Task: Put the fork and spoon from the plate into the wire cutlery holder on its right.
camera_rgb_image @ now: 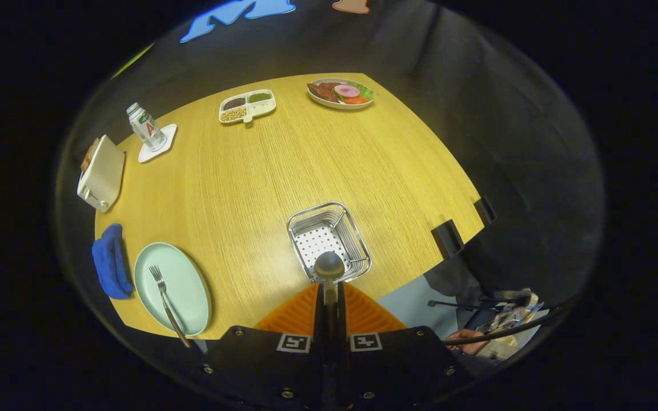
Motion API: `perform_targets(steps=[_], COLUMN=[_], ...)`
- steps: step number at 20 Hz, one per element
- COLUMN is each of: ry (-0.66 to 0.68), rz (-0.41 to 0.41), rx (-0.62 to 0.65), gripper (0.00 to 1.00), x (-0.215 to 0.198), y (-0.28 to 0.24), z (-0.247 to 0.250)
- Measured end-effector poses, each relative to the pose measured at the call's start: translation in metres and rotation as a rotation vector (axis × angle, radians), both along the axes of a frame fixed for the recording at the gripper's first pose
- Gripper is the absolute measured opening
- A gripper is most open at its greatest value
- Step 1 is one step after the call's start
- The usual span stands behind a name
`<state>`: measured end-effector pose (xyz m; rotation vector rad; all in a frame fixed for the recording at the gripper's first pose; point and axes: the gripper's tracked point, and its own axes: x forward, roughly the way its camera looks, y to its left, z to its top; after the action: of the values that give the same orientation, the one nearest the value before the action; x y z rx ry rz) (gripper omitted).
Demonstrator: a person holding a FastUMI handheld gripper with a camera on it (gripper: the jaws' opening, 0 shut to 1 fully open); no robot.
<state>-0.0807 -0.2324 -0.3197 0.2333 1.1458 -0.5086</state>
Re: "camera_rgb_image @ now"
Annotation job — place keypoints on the white plate of food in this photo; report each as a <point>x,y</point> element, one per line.
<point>337,94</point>

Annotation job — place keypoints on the crumpled beige bag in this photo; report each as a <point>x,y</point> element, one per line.
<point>509,317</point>

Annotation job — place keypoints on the white toaster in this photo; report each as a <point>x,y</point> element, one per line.
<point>103,174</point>

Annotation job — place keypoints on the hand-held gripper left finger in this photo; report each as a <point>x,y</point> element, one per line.
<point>320,325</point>

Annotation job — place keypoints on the pale green plate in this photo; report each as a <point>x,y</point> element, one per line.
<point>183,291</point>

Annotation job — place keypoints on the blue towel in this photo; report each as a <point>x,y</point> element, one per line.
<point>111,262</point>

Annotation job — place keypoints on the white square coaster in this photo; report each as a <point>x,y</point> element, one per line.
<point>166,137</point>

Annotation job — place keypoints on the white bottle with green cap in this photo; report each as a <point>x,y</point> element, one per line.
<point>146,128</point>

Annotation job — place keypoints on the white divided dish with beans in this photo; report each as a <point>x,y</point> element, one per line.
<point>246,105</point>

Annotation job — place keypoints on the black table clamp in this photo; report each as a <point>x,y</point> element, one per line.
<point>485,209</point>
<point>448,238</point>

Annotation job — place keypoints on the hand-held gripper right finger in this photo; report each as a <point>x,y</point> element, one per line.
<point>340,325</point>

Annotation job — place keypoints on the brown toast slice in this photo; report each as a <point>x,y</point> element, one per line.
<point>88,155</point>

